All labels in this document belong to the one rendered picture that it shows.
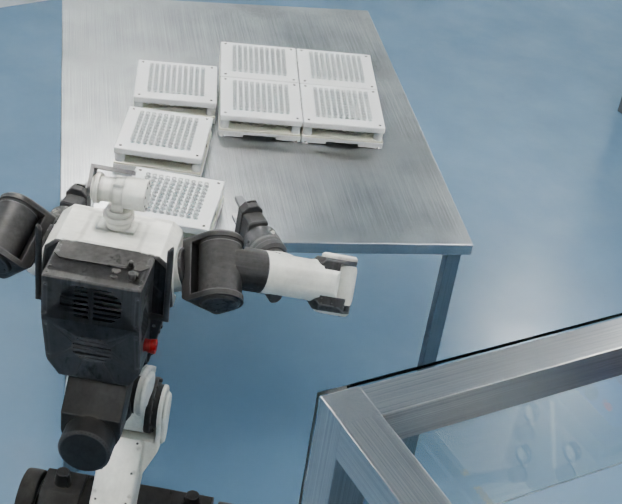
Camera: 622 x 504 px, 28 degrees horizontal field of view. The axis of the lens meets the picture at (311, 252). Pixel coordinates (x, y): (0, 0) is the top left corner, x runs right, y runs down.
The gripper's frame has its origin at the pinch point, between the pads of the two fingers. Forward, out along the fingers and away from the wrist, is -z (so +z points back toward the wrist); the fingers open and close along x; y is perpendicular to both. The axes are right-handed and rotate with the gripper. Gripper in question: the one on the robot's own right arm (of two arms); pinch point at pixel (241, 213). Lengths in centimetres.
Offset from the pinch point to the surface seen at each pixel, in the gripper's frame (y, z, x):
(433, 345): 64, 9, 52
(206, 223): -4.1, -9.7, 10.0
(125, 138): -10, -55, 13
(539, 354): -18, 125, -71
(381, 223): 47, -6, 16
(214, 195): 2.9, -21.5, 10.7
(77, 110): -14, -85, 23
